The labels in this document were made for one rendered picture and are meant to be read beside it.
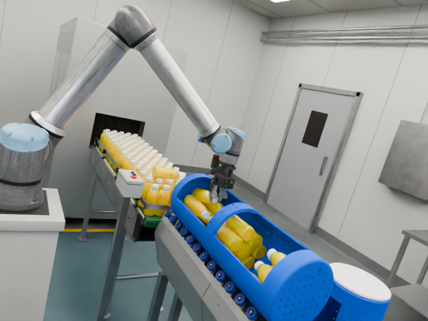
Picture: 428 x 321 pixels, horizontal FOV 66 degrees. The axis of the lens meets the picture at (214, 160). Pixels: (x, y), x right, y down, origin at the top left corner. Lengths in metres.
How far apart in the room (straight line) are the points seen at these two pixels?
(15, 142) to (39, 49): 4.49
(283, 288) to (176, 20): 5.50
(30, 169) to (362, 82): 4.64
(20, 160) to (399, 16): 4.88
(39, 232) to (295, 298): 0.90
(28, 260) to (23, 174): 0.31
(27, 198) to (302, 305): 1.03
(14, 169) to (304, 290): 1.05
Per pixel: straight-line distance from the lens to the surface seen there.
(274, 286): 1.13
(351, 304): 1.60
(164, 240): 1.83
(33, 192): 1.35
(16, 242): 1.34
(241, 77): 6.88
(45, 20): 5.73
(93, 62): 1.39
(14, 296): 1.45
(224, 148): 1.36
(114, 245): 2.10
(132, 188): 1.87
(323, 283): 1.27
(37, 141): 1.28
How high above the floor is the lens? 1.66
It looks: 11 degrees down
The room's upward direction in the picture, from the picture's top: 15 degrees clockwise
